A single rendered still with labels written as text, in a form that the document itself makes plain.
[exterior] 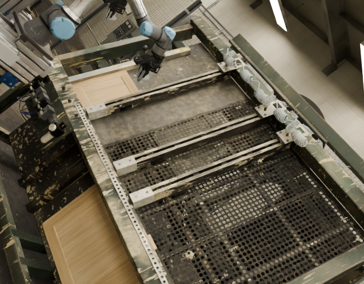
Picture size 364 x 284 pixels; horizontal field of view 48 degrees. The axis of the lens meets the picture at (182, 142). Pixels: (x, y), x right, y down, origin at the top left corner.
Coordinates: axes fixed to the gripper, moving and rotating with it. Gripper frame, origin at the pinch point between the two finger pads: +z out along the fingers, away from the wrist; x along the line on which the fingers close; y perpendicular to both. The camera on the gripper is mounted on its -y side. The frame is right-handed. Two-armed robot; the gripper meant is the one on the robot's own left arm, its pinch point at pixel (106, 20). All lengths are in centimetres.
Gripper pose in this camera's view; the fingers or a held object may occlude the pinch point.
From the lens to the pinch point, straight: 301.6
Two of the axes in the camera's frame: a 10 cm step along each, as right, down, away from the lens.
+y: 7.4, 1.1, 6.6
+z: -5.1, 7.3, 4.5
